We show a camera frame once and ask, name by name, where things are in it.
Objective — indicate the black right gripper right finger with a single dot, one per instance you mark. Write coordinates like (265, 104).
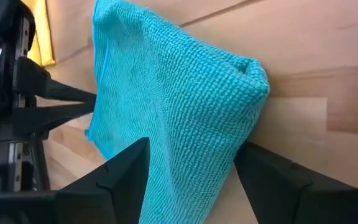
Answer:
(291, 193)

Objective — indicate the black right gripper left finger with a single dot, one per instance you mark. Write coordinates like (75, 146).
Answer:
(104, 199)

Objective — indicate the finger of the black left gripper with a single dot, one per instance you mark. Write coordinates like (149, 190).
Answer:
(42, 119)
(42, 84)

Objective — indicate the yellow microfiber towel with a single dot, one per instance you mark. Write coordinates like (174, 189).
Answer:
(42, 31)

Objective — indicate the teal microfiber towel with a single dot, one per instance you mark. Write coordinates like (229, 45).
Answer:
(182, 93)

